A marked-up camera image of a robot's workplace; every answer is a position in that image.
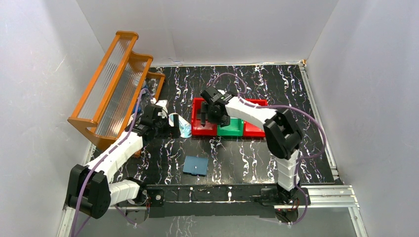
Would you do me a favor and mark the blue card holder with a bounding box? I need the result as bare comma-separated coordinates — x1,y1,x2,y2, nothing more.
182,156,209,176

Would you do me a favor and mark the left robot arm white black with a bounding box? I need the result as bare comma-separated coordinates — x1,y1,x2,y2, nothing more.
65,100,180,219

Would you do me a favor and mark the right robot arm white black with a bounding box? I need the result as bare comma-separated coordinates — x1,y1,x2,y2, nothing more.
201,86,303,204

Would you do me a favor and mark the white blue bottle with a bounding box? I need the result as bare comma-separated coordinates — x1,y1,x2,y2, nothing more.
169,113,192,138

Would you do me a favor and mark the left red bin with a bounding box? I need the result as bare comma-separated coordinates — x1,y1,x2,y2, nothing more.
191,97,218,137

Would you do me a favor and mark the red bin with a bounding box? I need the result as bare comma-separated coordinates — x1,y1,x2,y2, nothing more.
243,99,268,138
191,97,218,137

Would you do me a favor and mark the green bin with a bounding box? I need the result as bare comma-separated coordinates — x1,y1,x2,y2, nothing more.
217,118,244,137

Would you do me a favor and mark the right red bin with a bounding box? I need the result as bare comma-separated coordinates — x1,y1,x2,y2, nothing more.
243,99,268,138

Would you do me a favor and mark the orange wooden rack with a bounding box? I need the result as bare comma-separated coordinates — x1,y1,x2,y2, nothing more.
68,31,166,151

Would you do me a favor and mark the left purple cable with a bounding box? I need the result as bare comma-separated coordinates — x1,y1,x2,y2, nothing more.
70,87,155,237

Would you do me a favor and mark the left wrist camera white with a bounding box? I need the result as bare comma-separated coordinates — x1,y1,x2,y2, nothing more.
155,100,168,119

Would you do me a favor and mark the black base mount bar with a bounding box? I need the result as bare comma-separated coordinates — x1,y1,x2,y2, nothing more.
146,184,311,220

